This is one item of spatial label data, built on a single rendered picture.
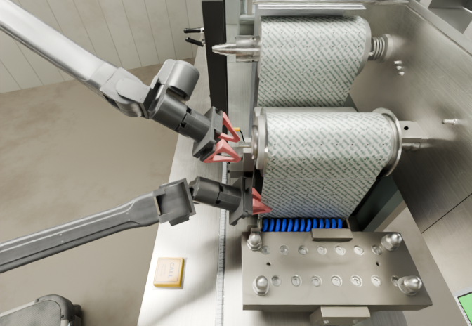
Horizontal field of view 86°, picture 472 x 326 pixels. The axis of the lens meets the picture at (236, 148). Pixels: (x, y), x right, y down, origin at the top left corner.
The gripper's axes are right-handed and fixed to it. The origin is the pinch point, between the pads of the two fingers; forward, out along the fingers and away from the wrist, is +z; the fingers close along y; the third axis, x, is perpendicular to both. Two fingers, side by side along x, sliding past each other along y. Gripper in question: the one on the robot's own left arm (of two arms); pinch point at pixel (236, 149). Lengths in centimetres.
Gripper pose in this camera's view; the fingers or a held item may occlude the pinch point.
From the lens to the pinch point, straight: 57.0
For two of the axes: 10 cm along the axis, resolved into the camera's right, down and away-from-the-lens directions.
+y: 0.1, 7.6, -6.5
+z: 7.6, 4.2, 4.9
